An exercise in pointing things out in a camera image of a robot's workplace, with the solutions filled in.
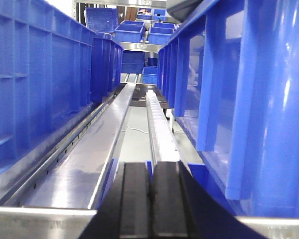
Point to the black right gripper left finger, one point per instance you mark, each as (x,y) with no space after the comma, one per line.
(125,211)

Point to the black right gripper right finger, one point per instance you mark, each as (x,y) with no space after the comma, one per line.
(182,209)

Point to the white roller track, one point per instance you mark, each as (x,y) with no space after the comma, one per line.
(162,141)

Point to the steel shelf front beam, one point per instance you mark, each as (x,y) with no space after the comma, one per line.
(58,223)

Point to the blue bin lower background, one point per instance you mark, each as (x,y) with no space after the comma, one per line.
(150,75)

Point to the large blue bin right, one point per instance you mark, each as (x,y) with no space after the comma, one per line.
(231,74)

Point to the large blue bin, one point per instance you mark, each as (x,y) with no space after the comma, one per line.
(231,74)
(45,71)

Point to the large blue bin left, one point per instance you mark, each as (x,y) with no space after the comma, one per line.
(45,71)

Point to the blue bin background right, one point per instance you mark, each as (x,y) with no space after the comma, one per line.
(160,32)

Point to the blue bin background left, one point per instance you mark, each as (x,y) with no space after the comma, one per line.
(130,31)

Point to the tilted blue bin background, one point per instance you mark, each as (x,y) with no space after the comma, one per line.
(101,19)

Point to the steel divider rail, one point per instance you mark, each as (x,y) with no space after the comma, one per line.
(73,173)

